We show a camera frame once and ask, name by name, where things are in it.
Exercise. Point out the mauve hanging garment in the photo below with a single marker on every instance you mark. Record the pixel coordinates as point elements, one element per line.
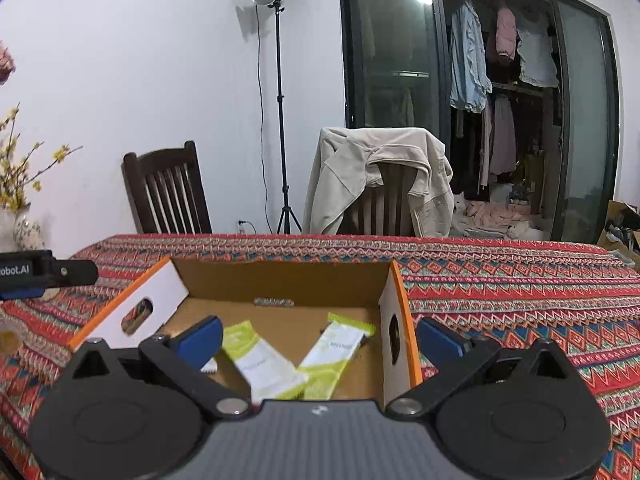
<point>502,135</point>

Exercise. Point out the studio light on stand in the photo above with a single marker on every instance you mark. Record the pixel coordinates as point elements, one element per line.
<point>280,110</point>

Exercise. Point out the green white snack packet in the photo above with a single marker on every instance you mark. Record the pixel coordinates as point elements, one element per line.
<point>260,360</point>
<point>332,355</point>

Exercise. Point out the red patterned tablecloth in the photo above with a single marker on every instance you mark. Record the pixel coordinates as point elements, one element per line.
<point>500,285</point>

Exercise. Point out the black framed sliding glass door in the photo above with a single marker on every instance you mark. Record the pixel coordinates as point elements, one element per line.
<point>390,60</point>

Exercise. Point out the white hanging blouse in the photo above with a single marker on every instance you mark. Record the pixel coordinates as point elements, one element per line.
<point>537,55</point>

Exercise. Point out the beige jacket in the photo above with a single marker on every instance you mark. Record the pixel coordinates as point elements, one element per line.
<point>350,160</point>

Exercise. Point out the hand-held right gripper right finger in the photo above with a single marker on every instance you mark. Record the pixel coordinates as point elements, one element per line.
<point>440,342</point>

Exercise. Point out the pink artificial flowers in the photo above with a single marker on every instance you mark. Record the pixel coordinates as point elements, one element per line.
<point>5,62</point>

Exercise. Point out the light blue hanging shirt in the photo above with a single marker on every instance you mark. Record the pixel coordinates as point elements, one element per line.
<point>467,60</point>

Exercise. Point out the brown cardboard box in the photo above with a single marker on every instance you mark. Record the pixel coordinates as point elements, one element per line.
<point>622,240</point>

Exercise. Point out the dark wooden chair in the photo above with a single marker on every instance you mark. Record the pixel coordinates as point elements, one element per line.
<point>160,160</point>
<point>385,210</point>

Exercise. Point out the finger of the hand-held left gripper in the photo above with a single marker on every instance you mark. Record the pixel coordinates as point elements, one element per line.
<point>77,272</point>
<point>20,294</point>

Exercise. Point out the yellow paper bag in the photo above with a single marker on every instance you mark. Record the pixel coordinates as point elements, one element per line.
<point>532,175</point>

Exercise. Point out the white fluffy toy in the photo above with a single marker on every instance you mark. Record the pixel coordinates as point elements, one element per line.
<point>520,231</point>

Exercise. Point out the orange printed cardboard box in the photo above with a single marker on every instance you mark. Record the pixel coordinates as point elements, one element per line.
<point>280,280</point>

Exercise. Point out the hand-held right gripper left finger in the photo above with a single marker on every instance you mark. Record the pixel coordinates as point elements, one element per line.
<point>200,340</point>

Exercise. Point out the white wall outlet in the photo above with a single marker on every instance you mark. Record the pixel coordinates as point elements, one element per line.
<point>241,225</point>

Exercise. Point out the small white snack packet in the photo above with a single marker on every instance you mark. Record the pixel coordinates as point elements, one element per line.
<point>211,366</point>

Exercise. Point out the pile of pale clothes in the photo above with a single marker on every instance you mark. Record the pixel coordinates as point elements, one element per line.
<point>492,215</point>

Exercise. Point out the yellow flower branches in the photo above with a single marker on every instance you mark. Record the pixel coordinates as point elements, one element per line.
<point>15,170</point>

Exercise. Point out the plain white vase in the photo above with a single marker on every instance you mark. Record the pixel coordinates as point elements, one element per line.
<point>6,230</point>

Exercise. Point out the pink hanging jacket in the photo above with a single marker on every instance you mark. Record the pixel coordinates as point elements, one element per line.
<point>505,35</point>

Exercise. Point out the floral ceramic vase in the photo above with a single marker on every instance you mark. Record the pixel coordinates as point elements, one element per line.
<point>29,232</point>

